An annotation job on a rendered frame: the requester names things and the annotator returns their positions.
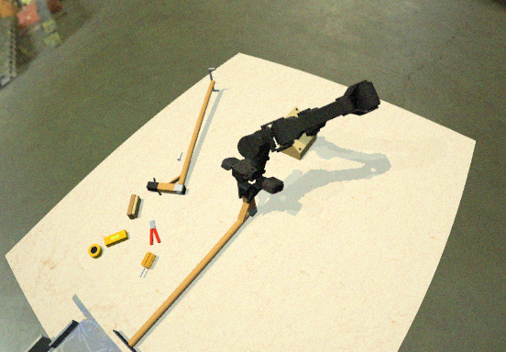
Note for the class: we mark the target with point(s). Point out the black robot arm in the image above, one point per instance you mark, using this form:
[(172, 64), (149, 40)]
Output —
[(359, 99)]

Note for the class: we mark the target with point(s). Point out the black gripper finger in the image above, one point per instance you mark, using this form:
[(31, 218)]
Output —
[(238, 184), (253, 192)]

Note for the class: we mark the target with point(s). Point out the red-handled pliers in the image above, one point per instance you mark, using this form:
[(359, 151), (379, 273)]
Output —
[(153, 228)]

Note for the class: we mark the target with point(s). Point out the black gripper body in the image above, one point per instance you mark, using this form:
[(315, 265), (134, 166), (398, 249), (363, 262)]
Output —
[(271, 185)]

